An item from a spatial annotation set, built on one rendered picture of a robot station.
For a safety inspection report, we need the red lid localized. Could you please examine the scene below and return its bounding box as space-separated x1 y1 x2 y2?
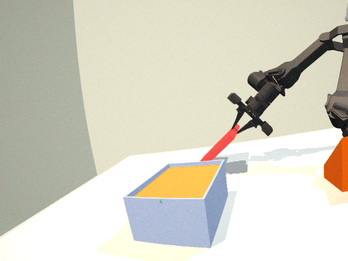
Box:
200 124 240 162

